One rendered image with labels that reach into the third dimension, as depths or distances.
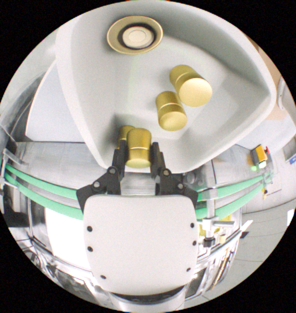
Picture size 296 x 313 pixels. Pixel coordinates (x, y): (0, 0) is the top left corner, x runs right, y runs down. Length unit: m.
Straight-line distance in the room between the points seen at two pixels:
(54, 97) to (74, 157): 0.17
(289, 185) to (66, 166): 6.44
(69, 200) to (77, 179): 0.07
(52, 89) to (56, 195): 0.26
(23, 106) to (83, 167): 0.63
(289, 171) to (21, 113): 6.89
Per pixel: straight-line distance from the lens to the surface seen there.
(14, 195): 0.91
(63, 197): 0.32
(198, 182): 0.22
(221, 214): 0.27
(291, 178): 6.21
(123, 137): 0.17
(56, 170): 0.32
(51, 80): 0.21
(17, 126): 0.75
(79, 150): 0.30
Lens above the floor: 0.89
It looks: 24 degrees down
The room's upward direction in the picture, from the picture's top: 179 degrees clockwise
